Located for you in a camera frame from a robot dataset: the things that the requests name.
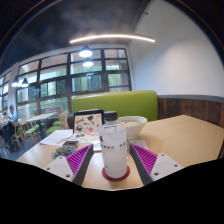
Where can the black-framed picture sign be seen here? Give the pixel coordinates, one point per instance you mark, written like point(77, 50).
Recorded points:
point(87, 122)

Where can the white ceramic bowl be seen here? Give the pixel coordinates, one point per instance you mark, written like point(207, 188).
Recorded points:
point(135, 126)

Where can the speckled ceramic mug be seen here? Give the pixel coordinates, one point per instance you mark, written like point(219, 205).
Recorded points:
point(61, 151)

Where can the light wooden dining table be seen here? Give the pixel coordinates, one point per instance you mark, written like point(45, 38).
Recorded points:
point(41, 116)

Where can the small flat box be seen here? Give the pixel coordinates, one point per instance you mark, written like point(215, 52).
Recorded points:
point(70, 144)

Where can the white plastic bottle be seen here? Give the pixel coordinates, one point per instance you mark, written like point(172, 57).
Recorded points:
point(113, 153)

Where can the black pendant lamps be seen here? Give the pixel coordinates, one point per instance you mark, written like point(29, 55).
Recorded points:
point(85, 52)

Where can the long curved ceiling light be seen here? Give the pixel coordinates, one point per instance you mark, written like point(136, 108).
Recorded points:
point(111, 36)

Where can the green upholstered bench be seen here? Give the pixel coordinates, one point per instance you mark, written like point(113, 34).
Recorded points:
point(113, 101)

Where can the black-framed window wall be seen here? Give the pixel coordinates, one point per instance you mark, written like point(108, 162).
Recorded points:
point(56, 83)

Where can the flat round red coaster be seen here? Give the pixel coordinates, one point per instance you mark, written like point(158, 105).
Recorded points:
point(106, 176)

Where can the wooden chairs with green seats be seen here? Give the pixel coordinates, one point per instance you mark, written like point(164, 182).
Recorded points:
point(31, 130)

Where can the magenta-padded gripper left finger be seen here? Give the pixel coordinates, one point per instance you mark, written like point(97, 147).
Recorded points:
point(60, 166)

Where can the white paper sheets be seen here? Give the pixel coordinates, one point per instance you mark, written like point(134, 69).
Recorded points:
point(55, 137)

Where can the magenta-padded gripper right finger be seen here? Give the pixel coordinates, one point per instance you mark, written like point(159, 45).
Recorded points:
point(163, 165)

